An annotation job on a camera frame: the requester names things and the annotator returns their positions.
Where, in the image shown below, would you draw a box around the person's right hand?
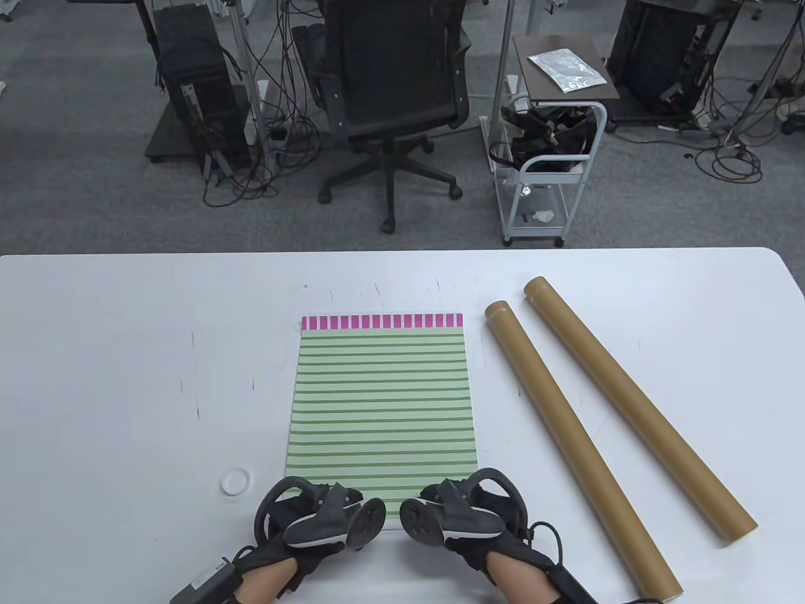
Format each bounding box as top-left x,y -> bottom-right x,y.
419,479 -> 554,574

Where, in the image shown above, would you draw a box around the grey hand tracker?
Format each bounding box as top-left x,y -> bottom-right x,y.
253,477 -> 387,551
399,467 -> 526,545

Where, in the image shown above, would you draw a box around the green striped mouse pad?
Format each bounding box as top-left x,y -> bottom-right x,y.
284,313 -> 479,530

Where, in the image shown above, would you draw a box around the grey forearm sensor box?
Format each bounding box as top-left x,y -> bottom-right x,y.
546,562 -> 598,604
170,557 -> 243,604

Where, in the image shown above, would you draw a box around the person's right forearm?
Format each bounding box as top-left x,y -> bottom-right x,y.
489,554 -> 560,604

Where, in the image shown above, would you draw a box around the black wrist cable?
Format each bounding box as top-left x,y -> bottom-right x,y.
525,521 -> 564,567

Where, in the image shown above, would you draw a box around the brown side table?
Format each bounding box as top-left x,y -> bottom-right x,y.
513,35 -> 620,103

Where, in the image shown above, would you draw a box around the white rolling cart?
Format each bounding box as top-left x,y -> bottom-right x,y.
481,94 -> 609,247

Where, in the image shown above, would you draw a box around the black headset gear pile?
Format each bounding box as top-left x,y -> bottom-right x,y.
489,104 -> 598,174

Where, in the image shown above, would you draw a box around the person's left forearm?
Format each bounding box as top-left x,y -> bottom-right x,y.
239,557 -> 299,604

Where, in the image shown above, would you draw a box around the black office chair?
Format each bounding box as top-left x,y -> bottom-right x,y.
292,0 -> 472,235

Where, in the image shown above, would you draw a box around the black computer tower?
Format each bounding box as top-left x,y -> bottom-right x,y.
607,0 -> 740,123
153,5 -> 252,171

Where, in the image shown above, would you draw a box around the white power strip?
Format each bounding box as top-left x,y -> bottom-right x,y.
774,98 -> 805,130

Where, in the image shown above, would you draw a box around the silver plastic bag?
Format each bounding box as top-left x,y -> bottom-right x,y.
527,48 -> 609,94

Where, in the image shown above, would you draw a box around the dark grey floor plate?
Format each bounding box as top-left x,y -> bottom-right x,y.
145,99 -> 202,164

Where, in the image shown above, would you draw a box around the silver metal frame post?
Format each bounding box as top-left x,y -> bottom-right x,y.
225,0 -> 277,172
489,0 -> 518,148

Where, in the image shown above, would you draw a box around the tangle of black cables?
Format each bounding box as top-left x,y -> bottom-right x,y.
689,60 -> 805,184
200,0 -> 325,208

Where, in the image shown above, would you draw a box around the brown cardboard mailing tube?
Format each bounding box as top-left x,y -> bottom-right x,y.
484,302 -> 684,600
523,277 -> 758,545

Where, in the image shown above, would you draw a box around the person's left hand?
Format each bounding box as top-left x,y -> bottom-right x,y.
235,483 -> 365,593

